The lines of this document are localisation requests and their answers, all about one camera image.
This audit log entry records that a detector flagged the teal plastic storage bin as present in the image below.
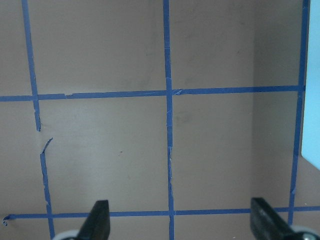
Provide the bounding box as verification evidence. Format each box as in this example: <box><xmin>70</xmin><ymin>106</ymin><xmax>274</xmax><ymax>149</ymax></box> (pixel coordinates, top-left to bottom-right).
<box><xmin>301</xmin><ymin>0</ymin><xmax>320</xmax><ymax>169</ymax></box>

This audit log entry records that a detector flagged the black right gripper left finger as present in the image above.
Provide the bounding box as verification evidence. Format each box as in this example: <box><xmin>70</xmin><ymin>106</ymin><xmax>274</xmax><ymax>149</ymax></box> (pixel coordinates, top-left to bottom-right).
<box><xmin>76</xmin><ymin>200</ymin><xmax>111</xmax><ymax>240</ymax></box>

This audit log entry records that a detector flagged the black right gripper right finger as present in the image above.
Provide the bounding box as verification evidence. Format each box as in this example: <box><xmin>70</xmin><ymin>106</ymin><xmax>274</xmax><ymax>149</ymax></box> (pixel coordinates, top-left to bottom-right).
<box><xmin>250</xmin><ymin>197</ymin><xmax>304</xmax><ymax>240</ymax></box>

